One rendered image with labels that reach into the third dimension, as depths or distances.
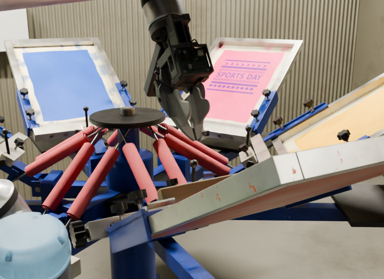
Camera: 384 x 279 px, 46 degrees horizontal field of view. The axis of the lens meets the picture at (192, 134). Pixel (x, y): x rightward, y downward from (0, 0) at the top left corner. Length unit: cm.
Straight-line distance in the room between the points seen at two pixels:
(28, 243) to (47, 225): 5
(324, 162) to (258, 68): 216
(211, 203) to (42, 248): 26
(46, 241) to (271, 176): 32
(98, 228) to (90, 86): 159
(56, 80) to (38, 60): 21
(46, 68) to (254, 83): 124
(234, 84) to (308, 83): 262
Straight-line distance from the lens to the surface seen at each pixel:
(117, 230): 120
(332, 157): 64
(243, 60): 286
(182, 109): 78
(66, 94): 273
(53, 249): 68
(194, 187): 118
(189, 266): 157
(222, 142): 280
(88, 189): 167
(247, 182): 63
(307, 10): 514
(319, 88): 534
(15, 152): 206
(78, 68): 292
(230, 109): 253
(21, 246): 68
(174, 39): 79
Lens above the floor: 173
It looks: 15 degrees down
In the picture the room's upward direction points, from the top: straight up
